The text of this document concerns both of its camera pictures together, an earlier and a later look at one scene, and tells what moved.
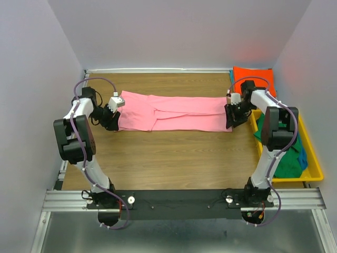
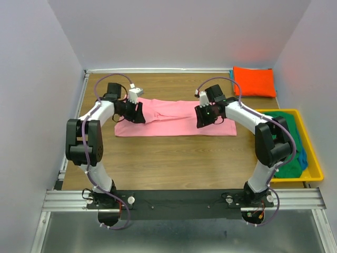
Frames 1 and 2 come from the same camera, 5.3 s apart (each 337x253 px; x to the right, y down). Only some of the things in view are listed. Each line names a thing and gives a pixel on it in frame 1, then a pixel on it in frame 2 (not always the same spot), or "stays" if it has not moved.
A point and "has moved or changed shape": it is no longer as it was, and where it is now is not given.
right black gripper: (228, 109) to (200, 120)
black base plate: (183, 204) stays
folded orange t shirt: (263, 78) stays
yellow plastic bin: (314, 171) stays
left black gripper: (111, 123) to (136, 116)
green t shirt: (291, 165) stays
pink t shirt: (141, 112) has moved or changed shape
